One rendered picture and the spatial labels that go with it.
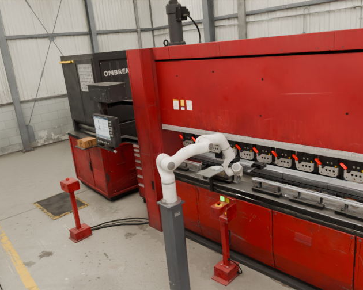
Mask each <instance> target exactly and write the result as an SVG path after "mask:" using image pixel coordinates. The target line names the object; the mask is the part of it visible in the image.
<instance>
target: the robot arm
mask: <svg viewBox="0 0 363 290"><path fill-rule="evenodd" d="M195 142H196V144H191V145H188V146H186V147H184V148H182V149H180V150H179V151H178V152H177V153H176V154H175V155H173V156H171V157H170V156H169V155H167V154H160V155H159V156H158V157H157V159H156V164H157V168H158V171H159V174H160V176H161V183H162V193H163V198H162V199H161V200H160V204H161V205H163V206H166V207H171V206H175V205H178V204H180V203H181V201H182V200H181V198H180V197H178V196H177V193H176V182H175V175H174V173H173V170H175V169H176V168H177V167H178V166H179V165H180V164H181V163H182V162H183V161H185V160H186V159H188V158H190V157H192V156H194V155H197V154H203V153H207V152H209V151H211V150H212V149H213V147H214V145H219V147H220V149H221V151H222V152H223V154H224V155H225V160H224V164H223V167H224V170H225V172H226V174H227V175H228V176H232V175H234V174H237V176H239V177H240V176H242V175H243V167H242V166H241V165H240V164H239V163H234V164H233V165H232V167H230V168H228V164H229V163H230V162H231V161H232V160H233V159H234V158H235V154H234V152H233V150H232V148H231V146H230V145H229V143H228V141H227V139H226V137H225V136H224V135H223V134H221V133H217V134H214V135H202V136H200V137H198V138H197V139H196V141H195Z"/></svg>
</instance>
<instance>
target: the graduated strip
mask: <svg viewBox="0 0 363 290"><path fill-rule="evenodd" d="M162 127H168V128H176V129H182V130H187V131H194V132H201V133H208V134H212V135H214V134H217V133H219V132H212V131H205V130H200V129H193V128H186V127H178V126H174V125H166V124H162ZM221 134H223V135H224V136H226V137H230V138H237V139H244V140H251V141H256V142H262V143H270V144H277V145H281V146H288V147H295V148H302V149H306V150H313V151H320V152H327V153H332V154H338V155H345V156H350V157H357V158H363V154H357V153H352V152H345V151H338V150H330V149H326V148H318V147H311V146H303V145H299V144H291V143H284V142H277V141H272V140H265V139H258V138H251V137H246V136H239V135H231V134H227V133H221Z"/></svg>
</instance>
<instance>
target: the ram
mask: <svg viewBox="0 0 363 290"><path fill-rule="evenodd" d="M155 65H156V75H157V85H158V95H159V101H160V112H161V122H162V124H166V125H174V126H178V127H186V128H193V129H200V130H205V131H212V132H219V133H227V134H231V135H239V136H246V137H251V138H258V139H265V140H272V141H277V142H284V143H291V144H299V145H303V146H311V147H318V148H326V149H330V150H338V151H345V152H352V153H357V154H363V52H339V53H326V54H302V55H278V56H255V57H242V58H218V59H194V60H171V61H159V62H155ZM173 99H174V100H178V102H179V109H174V106H173ZM180 100H184V106H181V101H180ZM186 100H191V101H192V110H187V104H186ZM181 107H184V110H182V108H181ZM225 137H226V136H225ZM226 139H227V140H234V141H238V142H244V143H251V144H258V145H262V146H269V147H275V148H282V149H286V150H293V151H299V152H306V153H310V154H317V155H324V156H328V157H335V158H342V159H348V160H352V161H359V162H363V158H357V157H350V156H345V155H338V154H332V153H327V152H320V151H313V150H306V149H302V148H295V147H288V146H281V145H277V144H270V143H262V142H256V141H251V140H244V139H237V138H230V137H226Z"/></svg>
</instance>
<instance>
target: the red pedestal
mask: <svg viewBox="0 0 363 290"><path fill-rule="evenodd" d="M60 185H61V189H62V190H63V191H65V192H67V193H69V195H70V200H71V206H72V209H73V215H74V220H75V225H76V227H74V228H71V229H69V231H70V237H69V239H70V240H72V241H73V242H74V243H77V242H79V241H81V240H83V239H85V238H87V237H89V236H91V235H93V234H92V231H91V227H90V226H89V225H87V224H85V223H82V224H81V223H80V218H79V214H78V209H77V203H76V199H75V194H74V192H75V191H76V190H79V189H81V188H80V183H79V180H77V179H75V178H73V177H70V178H66V179H65V180H61V181H60Z"/></svg>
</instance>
